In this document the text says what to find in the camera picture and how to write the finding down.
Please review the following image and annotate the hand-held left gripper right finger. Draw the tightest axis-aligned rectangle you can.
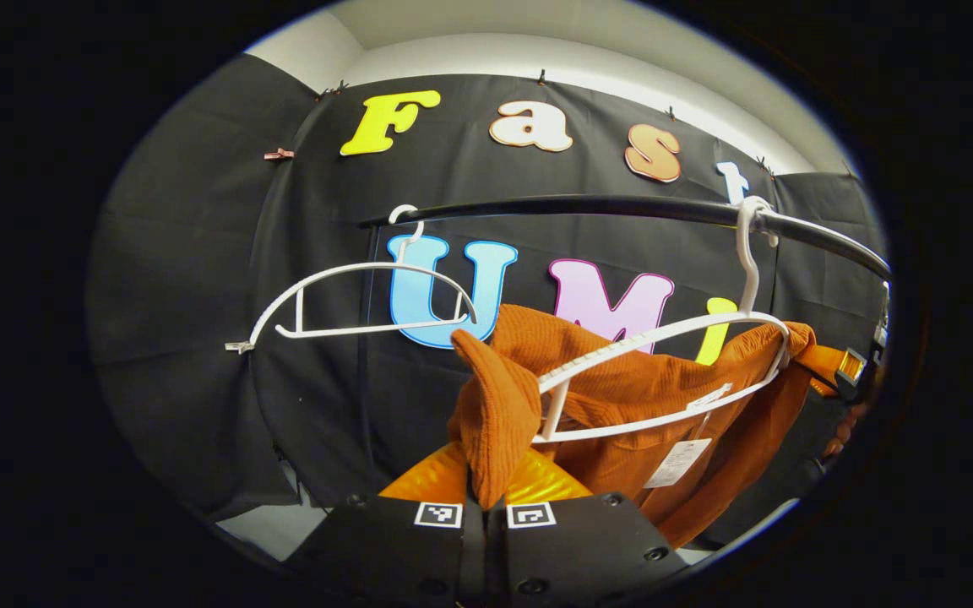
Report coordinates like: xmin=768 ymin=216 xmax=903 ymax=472
xmin=485 ymin=448 xmax=692 ymax=608

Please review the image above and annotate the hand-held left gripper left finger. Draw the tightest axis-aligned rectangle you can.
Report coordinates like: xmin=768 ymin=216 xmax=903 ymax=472
xmin=284 ymin=439 xmax=486 ymax=608

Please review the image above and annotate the orange corduroy shirt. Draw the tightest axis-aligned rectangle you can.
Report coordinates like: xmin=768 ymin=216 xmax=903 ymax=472
xmin=448 ymin=304 xmax=846 ymax=550

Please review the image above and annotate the white plastic hanger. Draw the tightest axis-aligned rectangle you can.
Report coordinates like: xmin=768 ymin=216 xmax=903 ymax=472
xmin=246 ymin=204 xmax=479 ymax=351
xmin=533 ymin=196 xmax=791 ymax=444

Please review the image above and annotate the black clothes rack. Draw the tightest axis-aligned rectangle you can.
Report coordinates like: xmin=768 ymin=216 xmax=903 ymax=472
xmin=357 ymin=194 xmax=893 ymax=284

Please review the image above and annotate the black backdrop cloth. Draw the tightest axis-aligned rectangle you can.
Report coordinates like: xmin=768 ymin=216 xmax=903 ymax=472
xmin=85 ymin=52 xmax=891 ymax=524

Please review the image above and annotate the row of black clips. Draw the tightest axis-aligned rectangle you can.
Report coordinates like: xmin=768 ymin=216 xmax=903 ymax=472
xmin=318 ymin=69 xmax=775 ymax=174

